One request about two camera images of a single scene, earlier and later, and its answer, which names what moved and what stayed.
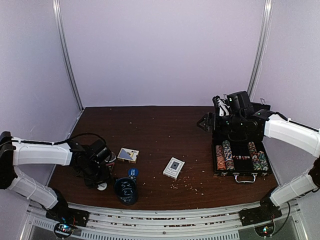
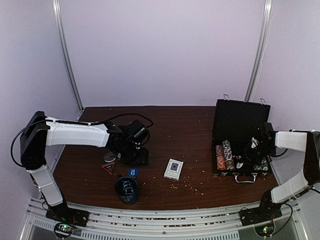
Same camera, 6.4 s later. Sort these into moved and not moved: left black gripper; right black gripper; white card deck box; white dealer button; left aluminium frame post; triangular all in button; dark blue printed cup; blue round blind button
Moved: right black gripper; left black gripper; white dealer button
Not moved: dark blue printed cup; left aluminium frame post; triangular all in button; blue round blind button; white card deck box
